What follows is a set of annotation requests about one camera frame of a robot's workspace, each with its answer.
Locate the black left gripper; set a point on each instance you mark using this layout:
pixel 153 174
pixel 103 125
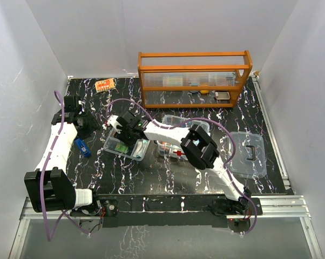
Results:
pixel 93 125

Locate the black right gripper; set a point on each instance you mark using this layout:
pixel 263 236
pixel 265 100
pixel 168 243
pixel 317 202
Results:
pixel 121 136

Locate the green wind oil box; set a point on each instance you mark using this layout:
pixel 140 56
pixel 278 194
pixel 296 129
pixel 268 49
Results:
pixel 121 148

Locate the clear compartment organizer tray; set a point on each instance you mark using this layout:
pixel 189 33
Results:
pixel 111 142

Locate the clear medicine kit box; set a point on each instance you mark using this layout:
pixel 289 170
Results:
pixel 173 151

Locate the clear kit box lid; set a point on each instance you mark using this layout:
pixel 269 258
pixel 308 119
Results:
pixel 249 161

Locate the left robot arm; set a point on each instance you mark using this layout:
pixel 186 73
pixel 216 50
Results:
pixel 48 186

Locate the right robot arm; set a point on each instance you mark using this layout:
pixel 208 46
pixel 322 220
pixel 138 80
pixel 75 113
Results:
pixel 199 148

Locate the blue stapler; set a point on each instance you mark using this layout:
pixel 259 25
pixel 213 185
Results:
pixel 85 151

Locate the orange snack packet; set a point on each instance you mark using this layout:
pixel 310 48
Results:
pixel 105 85

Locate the orange wooden shelf rack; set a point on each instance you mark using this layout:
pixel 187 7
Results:
pixel 174 80

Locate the open cardboard box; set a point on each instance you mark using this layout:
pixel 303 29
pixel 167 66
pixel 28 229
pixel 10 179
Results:
pixel 222 95

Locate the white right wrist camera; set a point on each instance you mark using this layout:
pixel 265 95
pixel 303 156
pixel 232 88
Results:
pixel 114 123

